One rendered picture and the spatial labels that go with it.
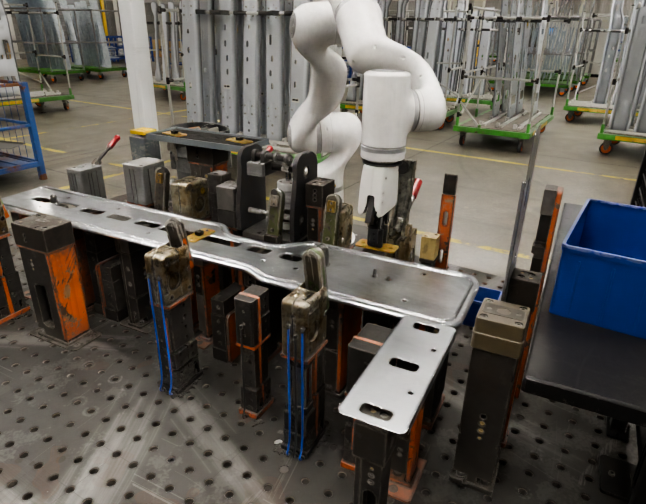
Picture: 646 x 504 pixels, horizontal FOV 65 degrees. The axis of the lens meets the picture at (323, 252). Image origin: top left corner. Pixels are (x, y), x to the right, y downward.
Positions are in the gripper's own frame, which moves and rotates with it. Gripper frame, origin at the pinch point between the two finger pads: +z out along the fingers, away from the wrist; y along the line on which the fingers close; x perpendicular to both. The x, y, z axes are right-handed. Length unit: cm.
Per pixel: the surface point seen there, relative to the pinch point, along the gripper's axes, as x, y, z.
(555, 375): 36.4, 22.6, 6.5
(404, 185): 0.0, -15.5, -6.4
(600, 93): 47, -955, 62
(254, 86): -295, -392, 23
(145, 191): -76, -12, 6
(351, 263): -7.0, -3.5, 9.4
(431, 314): 14.9, 9.5, 9.5
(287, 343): -6.4, 25.3, 13.1
